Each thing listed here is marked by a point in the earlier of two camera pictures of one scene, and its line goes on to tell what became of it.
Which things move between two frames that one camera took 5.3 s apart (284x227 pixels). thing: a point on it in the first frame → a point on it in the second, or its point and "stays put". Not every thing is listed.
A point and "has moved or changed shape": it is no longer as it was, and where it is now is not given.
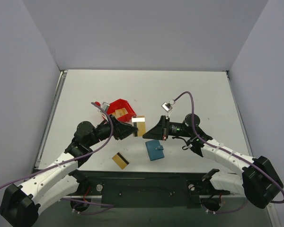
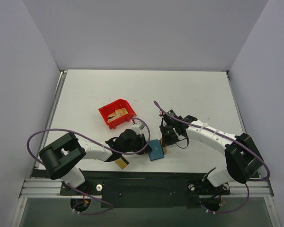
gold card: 139,121 has moved or changed shape
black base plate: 147,189 stays put
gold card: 120,160 stays put
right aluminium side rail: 239,114 stays put
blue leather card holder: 155,150 stays put
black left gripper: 115,129 → 143,142
